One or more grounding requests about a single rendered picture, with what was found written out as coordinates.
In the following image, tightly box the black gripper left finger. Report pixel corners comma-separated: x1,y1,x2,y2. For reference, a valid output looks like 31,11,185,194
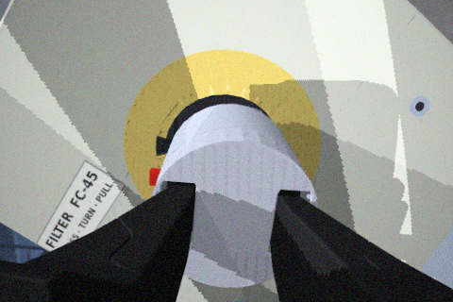
0,182,195,302

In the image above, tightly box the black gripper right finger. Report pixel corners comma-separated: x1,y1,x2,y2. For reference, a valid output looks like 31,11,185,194
271,190,453,302

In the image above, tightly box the grey-blue flat panel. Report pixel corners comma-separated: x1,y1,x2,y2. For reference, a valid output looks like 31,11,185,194
420,229,453,290

